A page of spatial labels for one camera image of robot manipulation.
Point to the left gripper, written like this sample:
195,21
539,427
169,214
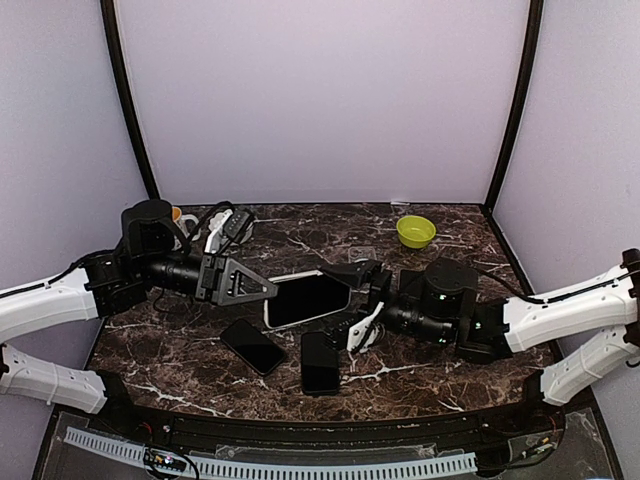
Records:
220,280

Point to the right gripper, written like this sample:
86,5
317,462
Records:
360,273

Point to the clear magsafe phone case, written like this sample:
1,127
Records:
361,253

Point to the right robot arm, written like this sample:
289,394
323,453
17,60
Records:
439,305

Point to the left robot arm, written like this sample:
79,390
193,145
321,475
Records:
153,252

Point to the black phone left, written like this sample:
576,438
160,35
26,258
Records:
256,350

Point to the black phone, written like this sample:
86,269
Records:
319,365
256,350

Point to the black phone middle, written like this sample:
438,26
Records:
319,365

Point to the green bowl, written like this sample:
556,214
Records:
415,232

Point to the white scalloped bowl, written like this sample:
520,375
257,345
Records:
235,225

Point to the patterned mug yellow inside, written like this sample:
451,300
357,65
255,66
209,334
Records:
186,222

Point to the small circuit board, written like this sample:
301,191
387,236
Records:
164,462

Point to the left black frame post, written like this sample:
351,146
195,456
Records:
123,88

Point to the black frame post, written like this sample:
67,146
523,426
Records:
123,88
521,89

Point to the black front table rail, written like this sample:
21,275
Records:
484,428

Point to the white slotted cable duct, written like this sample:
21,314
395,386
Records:
202,467

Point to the right black frame post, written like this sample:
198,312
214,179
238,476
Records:
521,89

